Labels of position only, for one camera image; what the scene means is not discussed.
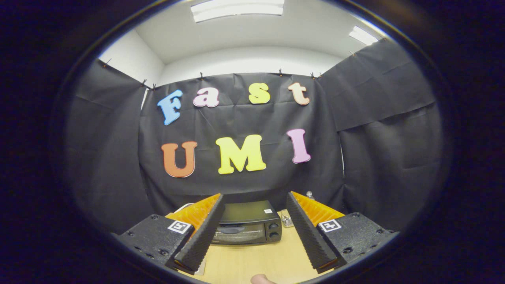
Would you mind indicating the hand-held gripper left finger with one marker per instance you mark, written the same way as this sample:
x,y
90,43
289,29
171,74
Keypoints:
x,y
203,236

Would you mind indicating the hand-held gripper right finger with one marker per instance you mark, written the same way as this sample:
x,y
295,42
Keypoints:
x,y
309,236

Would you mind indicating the black toaster oven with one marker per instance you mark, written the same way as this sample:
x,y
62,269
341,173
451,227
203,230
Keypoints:
x,y
246,211

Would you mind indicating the green label drink bottle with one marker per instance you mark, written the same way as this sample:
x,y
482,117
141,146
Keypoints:
x,y
310,195

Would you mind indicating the small ceiling light panel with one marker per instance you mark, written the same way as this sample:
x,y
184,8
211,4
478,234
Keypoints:
x,y
363,35

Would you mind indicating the long ceiling light panel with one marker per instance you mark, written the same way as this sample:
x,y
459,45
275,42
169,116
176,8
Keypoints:
x,y
236,10

